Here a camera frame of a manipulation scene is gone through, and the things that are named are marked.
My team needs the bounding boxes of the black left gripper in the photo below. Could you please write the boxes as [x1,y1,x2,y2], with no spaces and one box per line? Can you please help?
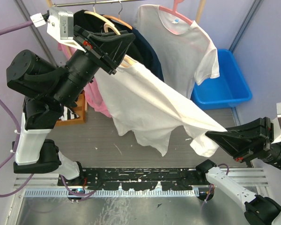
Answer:
[50,24,134,107]

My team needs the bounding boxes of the white t-shirt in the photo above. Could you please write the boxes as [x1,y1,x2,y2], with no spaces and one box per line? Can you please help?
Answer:
[134,4,220,98]
[95,58,226,157]

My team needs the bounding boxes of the blue plastic bin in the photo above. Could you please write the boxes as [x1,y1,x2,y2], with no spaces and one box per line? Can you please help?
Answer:
[192,49,252,110]

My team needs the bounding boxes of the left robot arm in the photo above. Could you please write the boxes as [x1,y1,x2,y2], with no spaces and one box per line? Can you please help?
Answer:
[6,26,135,186]

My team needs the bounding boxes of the cream wooden hanger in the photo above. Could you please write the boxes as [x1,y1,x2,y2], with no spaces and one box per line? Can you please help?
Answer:
[103,22,134,69]

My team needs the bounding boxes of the orange wooden organizer tray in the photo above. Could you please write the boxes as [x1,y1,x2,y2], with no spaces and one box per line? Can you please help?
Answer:
[55,91,87,126]

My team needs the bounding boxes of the white hanging t-shirt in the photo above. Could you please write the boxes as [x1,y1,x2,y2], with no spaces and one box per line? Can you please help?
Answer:
[134,4,220,98]

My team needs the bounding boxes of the black white striped cloth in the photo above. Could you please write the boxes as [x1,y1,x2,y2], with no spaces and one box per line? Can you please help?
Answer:
[59,106,79,121]

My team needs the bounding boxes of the wooden hanger under black shirt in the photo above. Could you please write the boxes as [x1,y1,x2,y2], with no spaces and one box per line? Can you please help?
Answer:
[84,0,117,32]

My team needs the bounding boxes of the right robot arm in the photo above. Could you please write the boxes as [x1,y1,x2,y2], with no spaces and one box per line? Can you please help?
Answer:
[196,117,281,225]

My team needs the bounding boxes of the wooden clothes rack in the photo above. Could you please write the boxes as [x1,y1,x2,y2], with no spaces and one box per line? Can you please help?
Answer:
[46,0,206,23]

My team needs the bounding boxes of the black printed t-shirt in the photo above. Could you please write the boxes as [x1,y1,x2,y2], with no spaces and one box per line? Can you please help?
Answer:
[74,10,139,36]

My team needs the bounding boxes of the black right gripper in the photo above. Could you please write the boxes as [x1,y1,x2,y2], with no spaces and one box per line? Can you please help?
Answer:
[204,112,281,171]

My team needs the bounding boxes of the pink t-shirt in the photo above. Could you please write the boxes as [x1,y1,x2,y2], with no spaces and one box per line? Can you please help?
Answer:
[58,44,111,118]

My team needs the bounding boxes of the wooden hanger under navy shirt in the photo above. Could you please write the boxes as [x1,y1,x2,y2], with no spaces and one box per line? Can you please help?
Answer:
[103,0,133,30]

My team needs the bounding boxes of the perforated metal cable tray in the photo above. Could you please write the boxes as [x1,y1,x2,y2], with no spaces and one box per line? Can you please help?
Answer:
[23,188,199,198]

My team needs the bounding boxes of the navy blue t-shirt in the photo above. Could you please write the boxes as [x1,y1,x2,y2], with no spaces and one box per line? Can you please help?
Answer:
[132,28,164,82]

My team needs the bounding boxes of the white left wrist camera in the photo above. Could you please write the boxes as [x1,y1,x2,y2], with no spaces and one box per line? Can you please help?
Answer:
[47,7,85,52]

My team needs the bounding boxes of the pink plastic hanger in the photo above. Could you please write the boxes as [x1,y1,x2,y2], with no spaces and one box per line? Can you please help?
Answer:
[159,0,193,25]

